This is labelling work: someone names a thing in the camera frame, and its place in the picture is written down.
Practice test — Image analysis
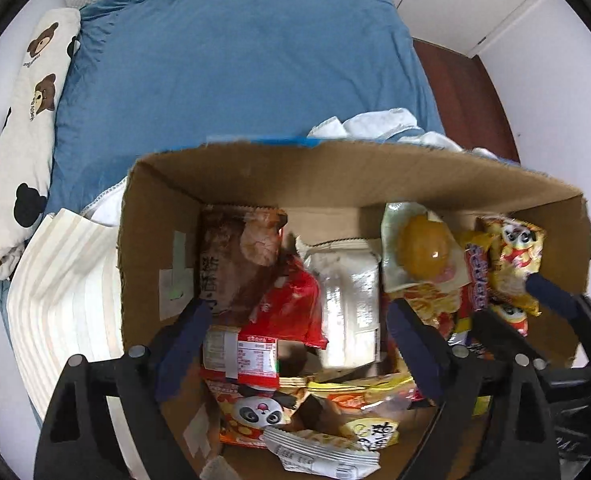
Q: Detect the red snack packet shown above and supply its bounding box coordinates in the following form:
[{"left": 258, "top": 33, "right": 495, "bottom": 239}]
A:
[{"left": 201, "top": 255, "right": 328, "bottom": 390}]

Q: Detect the silver label snack packet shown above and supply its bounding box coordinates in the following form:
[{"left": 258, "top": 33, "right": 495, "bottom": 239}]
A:
[{"left": 262, "top": 427, "right": 380, "bottom": 480}]

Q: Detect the silver white snack pack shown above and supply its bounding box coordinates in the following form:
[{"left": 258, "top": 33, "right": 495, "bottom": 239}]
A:
[{"left": 295, "top": 237, "right": 382, "bottom": 370}]

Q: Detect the blue bed sheet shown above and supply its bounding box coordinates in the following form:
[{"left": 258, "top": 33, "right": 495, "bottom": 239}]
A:
[{"left": 0, "top": 0, "right": 446, "bottom": 321}]

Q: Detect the bear print pillow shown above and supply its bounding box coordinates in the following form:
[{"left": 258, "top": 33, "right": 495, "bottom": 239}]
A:
[{"left": 0, "top": 8, "right": 80, "bottom": 280}]

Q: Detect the brown snack bag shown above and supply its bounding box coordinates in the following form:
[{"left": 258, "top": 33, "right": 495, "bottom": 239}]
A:
[{"left": 198, "top": 205, "right": 288, "bottom": 327}]

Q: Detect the Sedaap instant noodle packet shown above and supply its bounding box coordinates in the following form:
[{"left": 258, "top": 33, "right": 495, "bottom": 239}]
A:
[{"left": 390, "top": 244, "right": 489, "bottom": 346}]

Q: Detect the orange panda snack bag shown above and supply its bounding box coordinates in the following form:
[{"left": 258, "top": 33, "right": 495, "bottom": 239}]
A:
[{"left": 204, "top": 379, "right": 309, "bottom": 448}]

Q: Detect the yellow panda snack bag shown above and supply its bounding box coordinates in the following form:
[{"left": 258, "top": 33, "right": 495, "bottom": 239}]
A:
[{"left": 477, "top": 216, "right": 546, "bottom": 337}]

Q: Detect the yellow cookie snack bag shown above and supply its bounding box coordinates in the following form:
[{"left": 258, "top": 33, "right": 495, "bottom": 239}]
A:
[{"left": 339, "top": 417, "right": 399, "bottom": 452}]

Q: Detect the white striped blanket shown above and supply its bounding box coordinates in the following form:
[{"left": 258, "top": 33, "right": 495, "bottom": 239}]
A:
[{"left": 5, "top": 106, "right": 499, "bottom": 480}]

